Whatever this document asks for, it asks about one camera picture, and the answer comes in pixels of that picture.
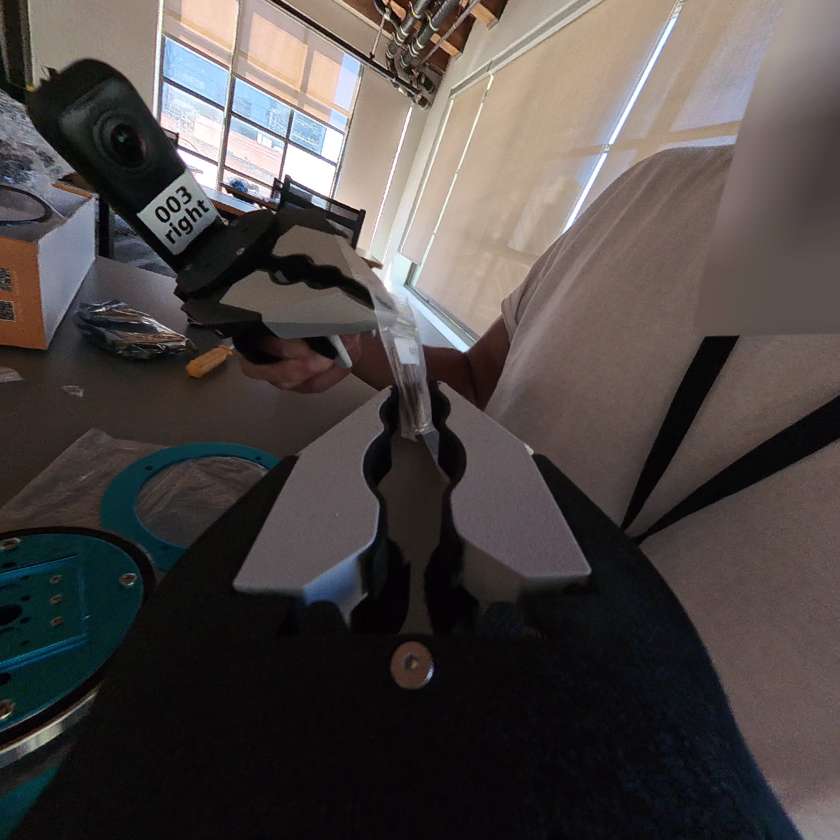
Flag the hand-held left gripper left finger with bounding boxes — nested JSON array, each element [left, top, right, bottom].
[[234, 387, 401, 632]]

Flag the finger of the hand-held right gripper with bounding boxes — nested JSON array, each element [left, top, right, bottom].
[[271, 225, 389, 311], [218, 271, 383, 340]]

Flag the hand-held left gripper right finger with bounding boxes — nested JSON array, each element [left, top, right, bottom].
[[430, 382, 590, 605]]

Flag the small clear bag of screws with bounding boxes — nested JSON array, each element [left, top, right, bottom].
[[371, 292, 437, 444]]

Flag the person's right forearm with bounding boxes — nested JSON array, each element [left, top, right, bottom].
[[354, 318, 513, 411]]

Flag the grey desk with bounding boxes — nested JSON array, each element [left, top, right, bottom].
[[0, 255, 395, 546]]

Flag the person's right hand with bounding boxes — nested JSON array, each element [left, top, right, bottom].
[[239, 333, 370, 395]]

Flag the black chair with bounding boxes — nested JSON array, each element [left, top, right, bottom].
[[272, 176, 366, 250]]

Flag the crumpled clear plastic wrap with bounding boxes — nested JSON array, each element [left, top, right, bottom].
[[0, 88, 73, 191]]

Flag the orange screwdriver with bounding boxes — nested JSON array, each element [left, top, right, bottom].
[[185, 344, 236, 379]]

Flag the orange and white box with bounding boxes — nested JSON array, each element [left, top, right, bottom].
[[0, 180, 99, 350]]

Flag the narrow beige roller blind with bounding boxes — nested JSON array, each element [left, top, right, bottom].
[[399, 73, 494, 265]]

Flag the large window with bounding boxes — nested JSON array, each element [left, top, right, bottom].
[[159, 33, 365, 211]]

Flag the silver foil bag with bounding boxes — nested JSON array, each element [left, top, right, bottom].
[[73, 301, 198, 361]]

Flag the ceiling pipes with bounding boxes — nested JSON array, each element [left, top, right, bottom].
[[367, 0, 509, 109]]

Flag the wide beige roller blind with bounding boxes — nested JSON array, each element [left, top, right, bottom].
[[415, 0, 680, 336]]

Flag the clear plastic sheet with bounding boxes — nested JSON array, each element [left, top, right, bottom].
[[0, 428, 290, 559]]

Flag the black strap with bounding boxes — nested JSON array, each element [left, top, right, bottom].
[[620, 335, 840, 542]]

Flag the small teal metal ring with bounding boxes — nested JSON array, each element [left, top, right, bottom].
[[100, 441, 283, 572]]

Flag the round teal base with bracket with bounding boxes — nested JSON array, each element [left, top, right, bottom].
[[0, 525, 158, 769]]

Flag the large teal metal ring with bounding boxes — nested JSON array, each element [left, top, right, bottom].
[[0, 764, 63, 840]]

